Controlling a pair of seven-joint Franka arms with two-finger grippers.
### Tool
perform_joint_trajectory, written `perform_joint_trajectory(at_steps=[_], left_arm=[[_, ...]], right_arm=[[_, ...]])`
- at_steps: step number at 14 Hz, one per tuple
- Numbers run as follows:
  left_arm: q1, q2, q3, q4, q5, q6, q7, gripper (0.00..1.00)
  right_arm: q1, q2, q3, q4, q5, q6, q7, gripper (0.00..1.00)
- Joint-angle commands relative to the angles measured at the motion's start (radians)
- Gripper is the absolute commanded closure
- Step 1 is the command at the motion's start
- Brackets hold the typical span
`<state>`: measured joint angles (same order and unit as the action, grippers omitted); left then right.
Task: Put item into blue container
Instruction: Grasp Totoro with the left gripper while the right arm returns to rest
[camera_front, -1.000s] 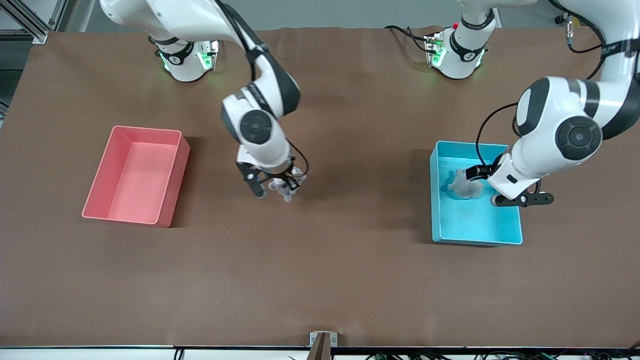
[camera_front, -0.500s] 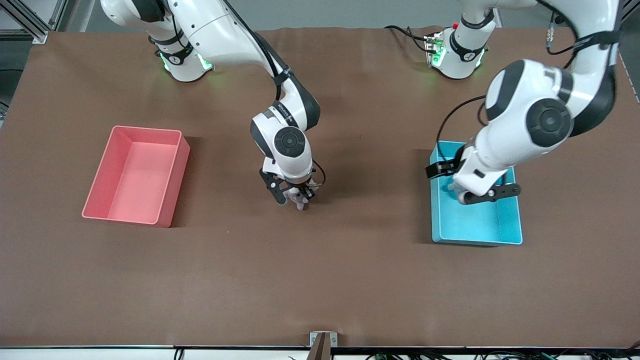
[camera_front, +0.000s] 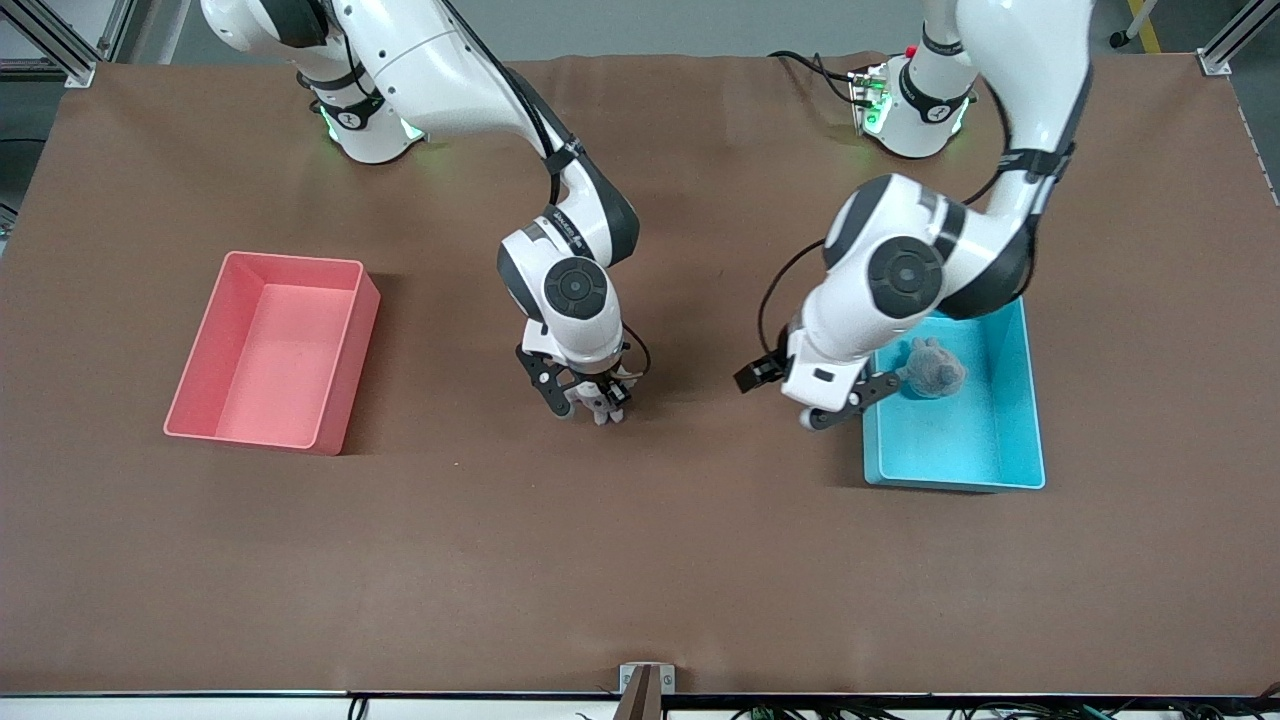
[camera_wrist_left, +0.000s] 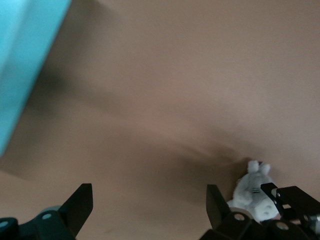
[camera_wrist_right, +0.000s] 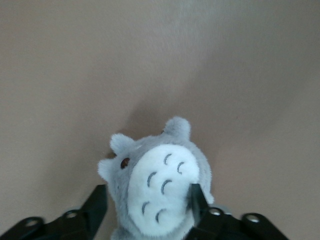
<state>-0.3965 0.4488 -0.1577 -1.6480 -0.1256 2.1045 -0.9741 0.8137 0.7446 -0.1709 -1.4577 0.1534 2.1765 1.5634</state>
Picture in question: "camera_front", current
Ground blue plastic box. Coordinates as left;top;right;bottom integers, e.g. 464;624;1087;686
862;297;1047;493

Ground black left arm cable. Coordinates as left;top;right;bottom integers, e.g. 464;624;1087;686
756;85;1081;357

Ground brown mounting post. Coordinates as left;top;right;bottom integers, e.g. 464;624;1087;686
612;665;663;720

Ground grey plush toy white belly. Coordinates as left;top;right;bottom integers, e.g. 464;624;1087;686
583;385;628;427

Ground brown table mat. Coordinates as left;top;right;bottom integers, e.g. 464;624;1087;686
0;50;1280;696

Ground aluminium frame profile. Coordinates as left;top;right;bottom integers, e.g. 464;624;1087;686
1197;0;1280;77
0;0;136;89

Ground plain grey plush toy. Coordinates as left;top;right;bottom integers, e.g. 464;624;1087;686
897;337;968;400

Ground black base cable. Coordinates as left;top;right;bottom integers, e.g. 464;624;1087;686
768;50;871;106

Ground tangled cable bundle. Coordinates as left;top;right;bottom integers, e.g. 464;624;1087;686
730;700;1280;720

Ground metal base connector plate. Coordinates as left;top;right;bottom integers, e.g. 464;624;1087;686
848;62;893;137

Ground small metal edge bracket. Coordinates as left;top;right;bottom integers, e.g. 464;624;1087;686
618;662;676;695

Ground pink plastic box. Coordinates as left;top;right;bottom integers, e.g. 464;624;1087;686
163;250;382;457

